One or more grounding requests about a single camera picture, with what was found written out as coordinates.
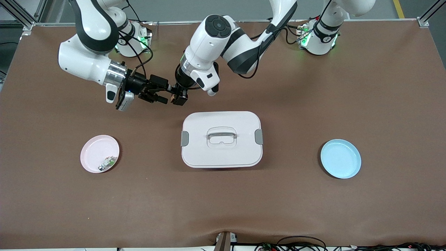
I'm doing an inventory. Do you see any light blue plate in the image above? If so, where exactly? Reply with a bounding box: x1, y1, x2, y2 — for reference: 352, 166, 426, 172
320, 139, 362, 180

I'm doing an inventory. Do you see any aluminium frame corner post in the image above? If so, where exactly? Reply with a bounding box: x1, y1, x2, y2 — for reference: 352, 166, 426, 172
417, 0, 446, 28
0, 0, 47, 35

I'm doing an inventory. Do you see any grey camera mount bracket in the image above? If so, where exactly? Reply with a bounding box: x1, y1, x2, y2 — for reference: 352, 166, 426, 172
215, 231, 238, 251

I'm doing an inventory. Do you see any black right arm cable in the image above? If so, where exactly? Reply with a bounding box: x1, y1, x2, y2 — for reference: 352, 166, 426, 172
118, 30, 154, 78

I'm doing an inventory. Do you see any aluminium table edge rail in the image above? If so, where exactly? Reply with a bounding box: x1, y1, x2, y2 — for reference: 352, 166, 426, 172
33, 19, 426, 27

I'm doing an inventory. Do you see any brown table mat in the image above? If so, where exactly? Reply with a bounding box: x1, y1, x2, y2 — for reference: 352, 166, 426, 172
0, 19, 446, 250

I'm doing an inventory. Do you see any pink plate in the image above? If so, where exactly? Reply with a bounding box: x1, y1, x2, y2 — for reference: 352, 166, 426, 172
80, 135, 120, 174

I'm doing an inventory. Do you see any black looped cable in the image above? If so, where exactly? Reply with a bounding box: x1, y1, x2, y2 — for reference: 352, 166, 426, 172
277, 236, 327, 251

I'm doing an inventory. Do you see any black cable bundle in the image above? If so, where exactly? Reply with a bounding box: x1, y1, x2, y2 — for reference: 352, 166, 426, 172
254, 242, 446, 251

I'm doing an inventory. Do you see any white lidded storage box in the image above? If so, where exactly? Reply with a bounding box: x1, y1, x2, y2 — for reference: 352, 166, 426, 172
180, 111, 264, 169

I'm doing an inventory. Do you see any green and white switch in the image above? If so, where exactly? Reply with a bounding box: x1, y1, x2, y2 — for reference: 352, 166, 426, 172
98, 156, 117, 172

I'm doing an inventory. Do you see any grey box lid handle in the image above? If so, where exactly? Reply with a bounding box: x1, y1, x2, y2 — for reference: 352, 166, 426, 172
207, 128, 238, 140

